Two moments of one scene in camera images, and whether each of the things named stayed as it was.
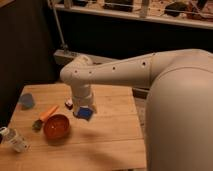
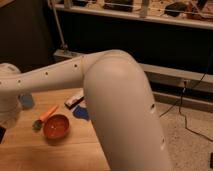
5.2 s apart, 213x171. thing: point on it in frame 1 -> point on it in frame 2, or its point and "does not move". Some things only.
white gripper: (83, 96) -> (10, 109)
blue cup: (27, 101) does not move
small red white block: (69, 104) does not move
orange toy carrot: (37, 125) does not move
